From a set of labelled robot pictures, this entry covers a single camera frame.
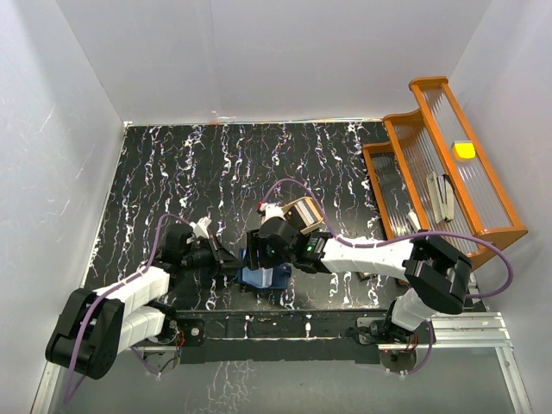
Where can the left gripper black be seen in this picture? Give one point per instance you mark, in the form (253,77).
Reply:
(222,261)

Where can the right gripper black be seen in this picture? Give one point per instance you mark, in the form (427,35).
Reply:
(253,256)

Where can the blue leather card holder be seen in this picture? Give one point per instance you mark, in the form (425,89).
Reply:
(275,278)

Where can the beige oval card tray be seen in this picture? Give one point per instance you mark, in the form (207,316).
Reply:
(311,201)

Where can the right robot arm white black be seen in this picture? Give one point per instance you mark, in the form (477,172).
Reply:
(436,272)

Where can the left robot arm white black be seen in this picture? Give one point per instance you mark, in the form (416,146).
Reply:
(95,326)

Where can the stack of credit cards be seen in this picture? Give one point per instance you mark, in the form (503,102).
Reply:
(302,216)

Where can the white item on lower shelf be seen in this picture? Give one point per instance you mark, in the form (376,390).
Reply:
(414,221)

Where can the orange wooden tiered shelf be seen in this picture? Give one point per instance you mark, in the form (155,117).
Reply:
(419,142)

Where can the yellow sticky note block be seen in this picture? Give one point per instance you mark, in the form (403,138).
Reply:
(463,151)

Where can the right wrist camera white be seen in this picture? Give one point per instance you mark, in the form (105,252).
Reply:
(269,210)

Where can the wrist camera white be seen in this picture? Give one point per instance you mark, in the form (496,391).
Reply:
(269,210)
(201,229)

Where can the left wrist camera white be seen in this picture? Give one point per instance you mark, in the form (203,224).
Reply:
(201,229)

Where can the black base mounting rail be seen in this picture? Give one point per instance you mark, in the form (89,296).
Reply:
(283,335)

